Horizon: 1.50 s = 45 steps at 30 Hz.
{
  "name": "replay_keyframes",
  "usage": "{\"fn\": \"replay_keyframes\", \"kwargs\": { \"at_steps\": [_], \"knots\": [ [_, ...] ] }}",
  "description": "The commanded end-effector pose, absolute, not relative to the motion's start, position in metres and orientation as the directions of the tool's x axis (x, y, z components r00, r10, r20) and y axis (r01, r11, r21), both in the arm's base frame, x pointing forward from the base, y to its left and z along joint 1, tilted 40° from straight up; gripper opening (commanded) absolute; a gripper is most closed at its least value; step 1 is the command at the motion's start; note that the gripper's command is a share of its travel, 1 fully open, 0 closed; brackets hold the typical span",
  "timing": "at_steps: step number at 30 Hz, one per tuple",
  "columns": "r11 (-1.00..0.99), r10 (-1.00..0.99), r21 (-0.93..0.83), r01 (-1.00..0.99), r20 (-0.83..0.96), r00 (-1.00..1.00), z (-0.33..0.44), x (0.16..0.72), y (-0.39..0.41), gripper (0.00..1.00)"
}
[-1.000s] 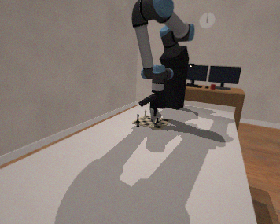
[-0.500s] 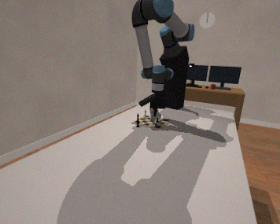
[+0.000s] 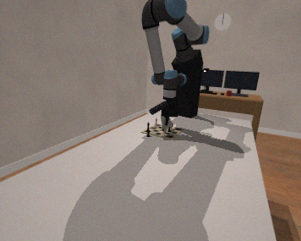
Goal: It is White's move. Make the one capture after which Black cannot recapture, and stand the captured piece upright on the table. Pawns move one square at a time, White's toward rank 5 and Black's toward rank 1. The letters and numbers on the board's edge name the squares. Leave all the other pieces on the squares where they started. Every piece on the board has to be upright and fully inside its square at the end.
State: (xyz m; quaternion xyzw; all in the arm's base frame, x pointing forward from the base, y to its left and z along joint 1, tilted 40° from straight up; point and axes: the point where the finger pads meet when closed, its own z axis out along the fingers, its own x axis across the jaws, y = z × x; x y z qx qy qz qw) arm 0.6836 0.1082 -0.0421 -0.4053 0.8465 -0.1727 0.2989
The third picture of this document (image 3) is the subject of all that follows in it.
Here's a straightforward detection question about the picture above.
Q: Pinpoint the black and cream chessboard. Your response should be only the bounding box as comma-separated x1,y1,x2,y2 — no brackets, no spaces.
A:
141,123,184,140

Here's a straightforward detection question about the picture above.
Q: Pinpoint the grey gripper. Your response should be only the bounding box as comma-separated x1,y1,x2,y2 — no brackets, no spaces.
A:
161,97,178,133

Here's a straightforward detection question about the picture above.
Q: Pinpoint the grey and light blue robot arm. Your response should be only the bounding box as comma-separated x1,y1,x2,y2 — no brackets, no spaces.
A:
142,0,209,98

